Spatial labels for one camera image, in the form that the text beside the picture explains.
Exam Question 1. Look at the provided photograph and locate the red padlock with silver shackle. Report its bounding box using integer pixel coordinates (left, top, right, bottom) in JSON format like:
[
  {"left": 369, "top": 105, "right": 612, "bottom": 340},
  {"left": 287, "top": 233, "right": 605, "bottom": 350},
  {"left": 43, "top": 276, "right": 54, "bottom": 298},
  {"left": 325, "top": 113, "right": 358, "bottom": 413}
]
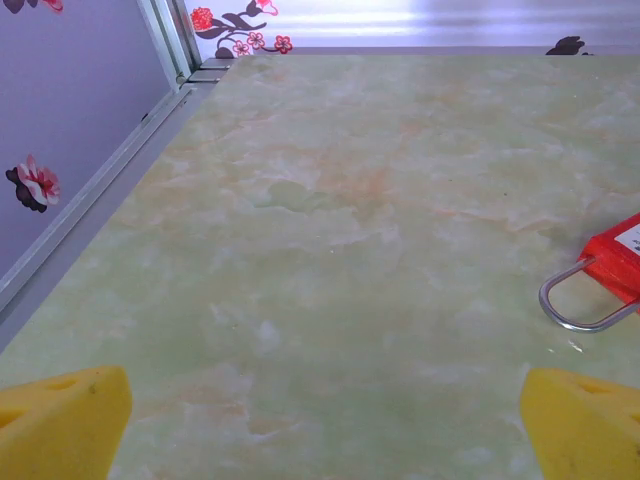
[{"left": 538, "top": 211, "right": 640, "bottom": 334}]

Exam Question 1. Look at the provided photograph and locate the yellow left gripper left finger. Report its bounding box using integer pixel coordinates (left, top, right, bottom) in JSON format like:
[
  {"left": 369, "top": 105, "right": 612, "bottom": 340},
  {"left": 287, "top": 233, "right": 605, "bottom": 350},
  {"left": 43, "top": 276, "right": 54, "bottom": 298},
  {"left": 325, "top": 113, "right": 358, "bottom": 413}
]
[{"left": 0, "top": 365, "right": 134, "bottom": 480}]

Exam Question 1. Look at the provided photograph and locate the aluminium frame post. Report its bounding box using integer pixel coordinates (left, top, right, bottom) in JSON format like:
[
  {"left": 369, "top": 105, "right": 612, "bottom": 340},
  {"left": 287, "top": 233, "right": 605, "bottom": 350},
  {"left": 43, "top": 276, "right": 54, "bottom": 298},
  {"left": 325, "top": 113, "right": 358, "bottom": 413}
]
[{"left": 135, "top": 0, "right": 204, "bottom": 92}]

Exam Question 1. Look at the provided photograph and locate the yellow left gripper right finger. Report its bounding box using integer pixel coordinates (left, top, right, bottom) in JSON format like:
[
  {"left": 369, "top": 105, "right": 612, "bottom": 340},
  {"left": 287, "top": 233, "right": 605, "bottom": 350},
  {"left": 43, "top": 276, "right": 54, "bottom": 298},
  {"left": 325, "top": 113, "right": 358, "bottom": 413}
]
[{"left": 519, "top": 368, "right": 640, "bottom": 480}]

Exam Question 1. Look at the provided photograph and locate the aluminium frame side rail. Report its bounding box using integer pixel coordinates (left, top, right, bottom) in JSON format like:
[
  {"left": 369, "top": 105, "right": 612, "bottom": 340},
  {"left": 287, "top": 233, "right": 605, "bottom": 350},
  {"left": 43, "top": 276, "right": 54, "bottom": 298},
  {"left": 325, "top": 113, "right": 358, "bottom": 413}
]
[{"left": 0, "top": 84, "right": 199, "bottom": 314}]

